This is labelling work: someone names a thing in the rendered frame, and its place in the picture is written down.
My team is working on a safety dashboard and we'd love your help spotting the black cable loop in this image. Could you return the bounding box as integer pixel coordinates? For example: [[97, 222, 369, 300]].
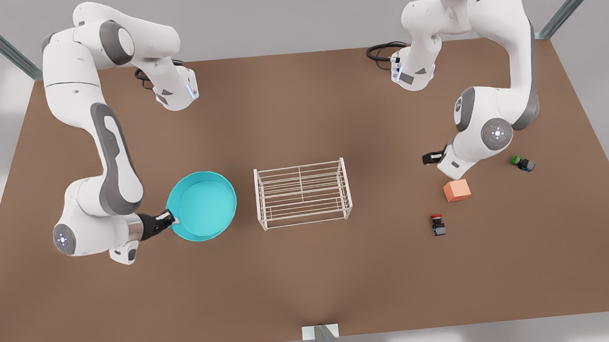
[[134, 59, 186, 91], [365, 41, 410, 72]]

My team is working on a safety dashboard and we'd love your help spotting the teal plate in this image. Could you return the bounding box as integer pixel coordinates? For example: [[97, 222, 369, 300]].
[[164, 170, 239, 244]]

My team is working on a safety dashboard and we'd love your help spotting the orange cube block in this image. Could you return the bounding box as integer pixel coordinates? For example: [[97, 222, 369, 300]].
[[442, 179, 472, 203]]

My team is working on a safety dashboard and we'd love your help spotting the green button switch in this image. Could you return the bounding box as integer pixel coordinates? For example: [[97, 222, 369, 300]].
[[510, 154, 537, 175]]

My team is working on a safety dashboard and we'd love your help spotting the white wire shelf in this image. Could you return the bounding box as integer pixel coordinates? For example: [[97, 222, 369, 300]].
[[253, 157, 354, 231]]

